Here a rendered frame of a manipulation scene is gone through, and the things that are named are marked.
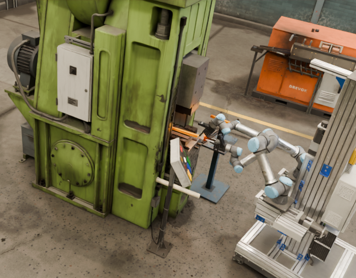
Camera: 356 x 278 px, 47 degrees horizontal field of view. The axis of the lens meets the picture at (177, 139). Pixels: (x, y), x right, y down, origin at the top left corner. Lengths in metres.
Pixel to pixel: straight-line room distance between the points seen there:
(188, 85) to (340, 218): 1.72
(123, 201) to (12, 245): 1.12
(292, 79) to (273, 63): 0.42
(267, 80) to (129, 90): 4.12
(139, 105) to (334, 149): 1.69
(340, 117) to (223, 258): 1.81
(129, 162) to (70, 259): 1.05
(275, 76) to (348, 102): 4.05
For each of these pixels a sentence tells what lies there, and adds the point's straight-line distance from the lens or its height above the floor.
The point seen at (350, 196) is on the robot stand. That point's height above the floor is 1.13.
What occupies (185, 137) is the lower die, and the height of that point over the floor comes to 0.99.
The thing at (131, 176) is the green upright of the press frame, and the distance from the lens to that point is 4.14.
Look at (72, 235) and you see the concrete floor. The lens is 4.29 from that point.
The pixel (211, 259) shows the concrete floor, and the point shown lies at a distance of 4.24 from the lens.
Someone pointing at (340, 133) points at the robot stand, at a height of 1.59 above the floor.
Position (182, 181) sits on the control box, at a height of 0.99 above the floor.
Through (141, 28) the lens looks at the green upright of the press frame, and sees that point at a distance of 3.40.
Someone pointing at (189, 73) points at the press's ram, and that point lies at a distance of 3.60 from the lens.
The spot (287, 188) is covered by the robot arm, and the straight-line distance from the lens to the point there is 3.69.
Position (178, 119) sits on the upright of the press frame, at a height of 0.97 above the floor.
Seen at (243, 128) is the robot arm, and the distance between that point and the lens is 3.81.
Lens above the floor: 3.10
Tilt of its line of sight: 32 degrees down
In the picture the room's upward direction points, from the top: 10 degrees clockwise
